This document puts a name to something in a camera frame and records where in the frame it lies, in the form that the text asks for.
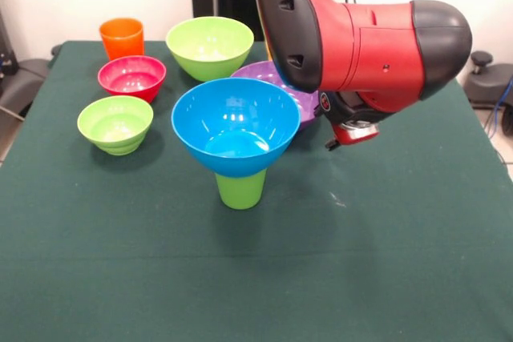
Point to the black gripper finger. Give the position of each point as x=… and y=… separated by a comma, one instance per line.
x=332, y=144

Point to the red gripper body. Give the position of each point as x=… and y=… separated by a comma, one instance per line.
x=356, y=135

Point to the purple bowl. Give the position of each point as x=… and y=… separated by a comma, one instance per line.
x=306, y=109

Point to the blue bowl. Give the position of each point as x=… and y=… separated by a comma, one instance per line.
x=236, y=133

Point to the green cup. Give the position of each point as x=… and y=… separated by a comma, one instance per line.
x=240, y=194

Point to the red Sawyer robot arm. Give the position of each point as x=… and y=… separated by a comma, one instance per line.
x=368, y=49

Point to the dark green table cloth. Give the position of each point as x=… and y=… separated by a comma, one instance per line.
x=256, y=258

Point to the black caster base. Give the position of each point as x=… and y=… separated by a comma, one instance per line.
x=491, y=81

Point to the large green bowl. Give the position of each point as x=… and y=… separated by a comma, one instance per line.
x=208, y=65

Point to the pink bowl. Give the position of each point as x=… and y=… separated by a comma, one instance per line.
x=132, y=81

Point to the small green bowl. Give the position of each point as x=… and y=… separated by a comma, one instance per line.
x=116, y=133

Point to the red-orange cup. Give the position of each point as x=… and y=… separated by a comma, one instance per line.
x=122, y=41

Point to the grey caster base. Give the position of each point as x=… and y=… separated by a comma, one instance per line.
x=20, y=85

